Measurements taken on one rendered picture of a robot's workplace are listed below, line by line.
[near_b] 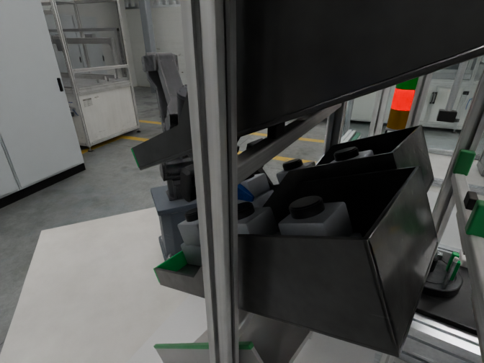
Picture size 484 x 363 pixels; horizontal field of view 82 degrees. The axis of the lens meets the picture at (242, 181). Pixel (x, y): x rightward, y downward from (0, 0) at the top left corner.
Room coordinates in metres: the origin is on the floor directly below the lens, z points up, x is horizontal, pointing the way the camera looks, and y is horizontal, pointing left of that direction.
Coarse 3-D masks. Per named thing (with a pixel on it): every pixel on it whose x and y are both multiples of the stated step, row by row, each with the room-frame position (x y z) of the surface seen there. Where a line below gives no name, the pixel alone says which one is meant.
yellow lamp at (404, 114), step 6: (390, 108) 0.75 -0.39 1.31; (390, 114) 0.73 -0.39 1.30; (396, 114) 0.72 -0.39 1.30; (402, 114) 0.71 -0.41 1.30; (408, 114) 0.71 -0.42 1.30; (390, 120) 0.73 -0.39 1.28; (396, 120) 0.71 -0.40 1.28; (402, 120) 0.71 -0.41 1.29; (390, 126) 0.72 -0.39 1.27; (396, 126) 0.71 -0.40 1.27; (402, 126) 0.71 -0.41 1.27
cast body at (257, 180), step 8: (248, 176) 0.41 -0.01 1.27; (256, 176) 0.41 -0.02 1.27; (264, 176) 0.41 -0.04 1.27; (248, 184) 0.39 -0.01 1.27; (256, 184) 0.40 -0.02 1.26; (264, 184) 0.41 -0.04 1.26; (256, 192) 0.39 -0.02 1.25; (264, 192) 0.40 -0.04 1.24; (272, 192) 0.40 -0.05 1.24; (240, 200) 0.40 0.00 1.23; (256, 200) 0.38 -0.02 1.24; (264, 200) 0.39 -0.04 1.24
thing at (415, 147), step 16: (416, 128) 0.33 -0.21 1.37; (336, 144) 0.41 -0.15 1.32; (352, 144) 0.39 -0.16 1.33; (368, 144) 0.38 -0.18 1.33; (384, 144) 0.37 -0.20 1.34; (400, 144) 0.27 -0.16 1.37; (416, 144) 0.31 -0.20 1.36; (352, 160) 0.27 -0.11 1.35; (368, 160) 0.26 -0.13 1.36; (384, 160) 0.25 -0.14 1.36; (400, 160) 0.26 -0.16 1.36; (416, 160) 0.29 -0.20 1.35; (288, 176) 0.32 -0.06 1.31; (304, 176) 0.30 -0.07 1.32; (320, 176) 0.29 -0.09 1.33; (336, 176) 0.28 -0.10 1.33; (432, 176) 0.32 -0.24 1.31; (288, 192) 0.32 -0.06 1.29; (272, 208) 0.33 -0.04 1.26
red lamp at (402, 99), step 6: (396, 90) 0.73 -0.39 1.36; (402, 90) 0.72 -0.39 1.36; (408, 90) 0.71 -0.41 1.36; (414, 90) 0.71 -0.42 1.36; (396, 96) 0.73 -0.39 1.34; (402, 96) 0.71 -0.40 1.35; (408, 96) 0.71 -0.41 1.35; (396, 102) 0.72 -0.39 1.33; (402, 102) 0.71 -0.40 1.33; (408, 102) 0.71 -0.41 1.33; (396, 108) 0.72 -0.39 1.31; (402, 108) 0.71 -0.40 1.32; (408, 108) 0.71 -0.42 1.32
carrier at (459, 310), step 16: (448, 256) 0.56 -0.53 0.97; (464, 256) 0.54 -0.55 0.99; (432, 272) 0.48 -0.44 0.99; (448, 272) 0.44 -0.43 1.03; (464, 272) 0.50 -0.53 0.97; (432, 288) 0.44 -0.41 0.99; (448, 288) 0.44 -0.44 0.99; (464, 288) 0.46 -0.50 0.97; (432, 304) 0.41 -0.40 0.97; (448, 304) 0.41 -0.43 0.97; (464, 304) 0.41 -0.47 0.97; (448, 320) 0.38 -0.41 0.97; (464, 320) 0.37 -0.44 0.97
